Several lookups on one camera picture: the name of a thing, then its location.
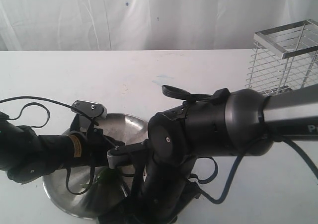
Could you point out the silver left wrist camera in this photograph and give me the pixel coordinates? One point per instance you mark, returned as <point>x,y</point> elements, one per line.
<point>92,109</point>

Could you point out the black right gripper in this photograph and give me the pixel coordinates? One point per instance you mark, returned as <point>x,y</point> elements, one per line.
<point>161,204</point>

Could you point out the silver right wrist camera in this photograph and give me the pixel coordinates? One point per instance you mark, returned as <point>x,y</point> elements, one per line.
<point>133,154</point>

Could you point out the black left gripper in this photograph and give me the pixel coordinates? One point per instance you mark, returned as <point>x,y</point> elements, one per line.
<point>89,142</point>

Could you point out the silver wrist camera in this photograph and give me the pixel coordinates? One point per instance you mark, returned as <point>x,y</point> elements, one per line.
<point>133,154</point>
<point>92,109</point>

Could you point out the chrome wire utensil holder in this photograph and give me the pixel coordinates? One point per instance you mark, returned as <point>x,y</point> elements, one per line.
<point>284,58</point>

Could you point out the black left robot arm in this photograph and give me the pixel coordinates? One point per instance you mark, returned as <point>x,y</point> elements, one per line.
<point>26,156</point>

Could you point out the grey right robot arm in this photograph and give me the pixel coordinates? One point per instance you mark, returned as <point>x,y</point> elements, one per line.
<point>238,124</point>

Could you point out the dark green round vegetable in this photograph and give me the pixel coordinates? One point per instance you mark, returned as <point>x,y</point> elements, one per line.
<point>102,177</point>

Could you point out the round stainless steel plate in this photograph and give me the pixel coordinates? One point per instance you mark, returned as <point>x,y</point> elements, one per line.
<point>101,198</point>

